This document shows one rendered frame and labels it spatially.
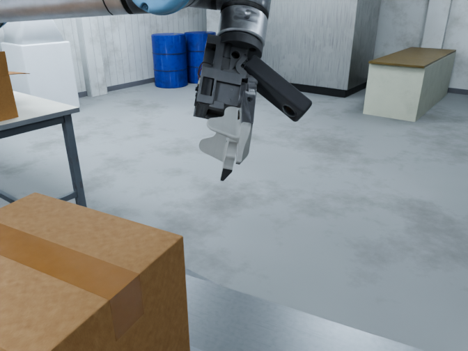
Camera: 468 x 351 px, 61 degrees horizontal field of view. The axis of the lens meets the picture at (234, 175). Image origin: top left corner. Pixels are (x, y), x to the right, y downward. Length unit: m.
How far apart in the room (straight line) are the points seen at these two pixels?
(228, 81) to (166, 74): 6.50
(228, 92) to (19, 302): 0.36
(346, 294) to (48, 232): 1.84
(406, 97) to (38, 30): 4.57
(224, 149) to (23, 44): 5.01
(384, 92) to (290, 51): 1.94
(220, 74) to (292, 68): 6.26
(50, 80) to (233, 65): 5.14
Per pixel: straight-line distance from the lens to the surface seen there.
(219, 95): 0.57
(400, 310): 2.25
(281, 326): 0.84
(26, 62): 5.54
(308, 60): 6.68
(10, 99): 2.65
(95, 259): 0.54
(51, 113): 2.68
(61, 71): 5.74
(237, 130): 0.52
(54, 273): 0.53
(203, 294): 0.91
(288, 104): 0.61
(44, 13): 0.62
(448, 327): 2.25
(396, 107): 5.55
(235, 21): 0.62
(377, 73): 5.55
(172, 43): 7.00
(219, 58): 0.60
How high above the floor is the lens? 1.42
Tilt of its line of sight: 24 degrees down
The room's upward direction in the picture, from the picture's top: straight up
